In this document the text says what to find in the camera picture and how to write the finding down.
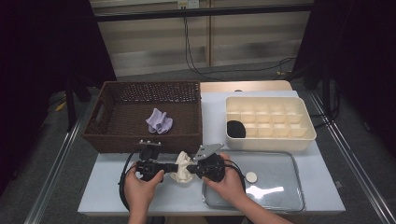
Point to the person's right hand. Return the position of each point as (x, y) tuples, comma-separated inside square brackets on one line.
[(230, 186)]

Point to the beige window blind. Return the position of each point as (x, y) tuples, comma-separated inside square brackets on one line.
[(149, 46)]

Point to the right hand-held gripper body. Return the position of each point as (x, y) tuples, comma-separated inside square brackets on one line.
[(211, 168)]

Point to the black curtain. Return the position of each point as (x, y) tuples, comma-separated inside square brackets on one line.
[(367, 46), (31, 46)]

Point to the person's left hand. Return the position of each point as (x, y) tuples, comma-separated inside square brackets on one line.
[(141, 196)]

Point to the black stand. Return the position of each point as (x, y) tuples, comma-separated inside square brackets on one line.
[(71, 109), (326, 93)]

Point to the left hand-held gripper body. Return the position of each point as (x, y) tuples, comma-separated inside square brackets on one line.
[(149, 168)]

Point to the white round disc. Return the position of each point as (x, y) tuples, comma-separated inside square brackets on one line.
[(251, 177)]

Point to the white wall outlet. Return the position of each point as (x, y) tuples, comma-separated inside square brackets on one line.
[(193, 3)]

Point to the yellow floor tag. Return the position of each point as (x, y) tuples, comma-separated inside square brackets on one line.
[(60, 106)]

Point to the brown woven basket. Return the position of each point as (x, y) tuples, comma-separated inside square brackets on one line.
[(124, 137)]

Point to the metal floor rail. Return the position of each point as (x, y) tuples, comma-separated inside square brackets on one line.
[(367, 186), (49, 186)]

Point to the black sock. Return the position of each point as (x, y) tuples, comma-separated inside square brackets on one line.
[(236, 129)]

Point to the black horizontal bar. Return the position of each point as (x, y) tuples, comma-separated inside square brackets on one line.
[(202, 12)]

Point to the purple sock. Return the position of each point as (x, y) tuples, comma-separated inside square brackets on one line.
[(158, 123)]

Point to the cream compartment organizer box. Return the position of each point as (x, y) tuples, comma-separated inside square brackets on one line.
[(280, 144)]

